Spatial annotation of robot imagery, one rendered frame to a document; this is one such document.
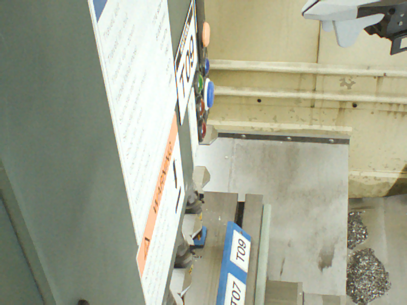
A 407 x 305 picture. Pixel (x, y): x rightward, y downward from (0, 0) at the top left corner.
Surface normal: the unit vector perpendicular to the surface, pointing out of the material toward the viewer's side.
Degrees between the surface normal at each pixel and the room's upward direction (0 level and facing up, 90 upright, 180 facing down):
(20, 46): 90
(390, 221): 17
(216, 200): 0
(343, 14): 90
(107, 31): 90
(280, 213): 24
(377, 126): 88
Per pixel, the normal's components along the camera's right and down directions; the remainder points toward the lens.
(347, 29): 0.33, 0.64
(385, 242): -0.28, -0.71
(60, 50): 0.99, 0.05
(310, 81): -0.14, 0.69
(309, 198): -0.11, -0.37
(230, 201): -0.06, -0.72
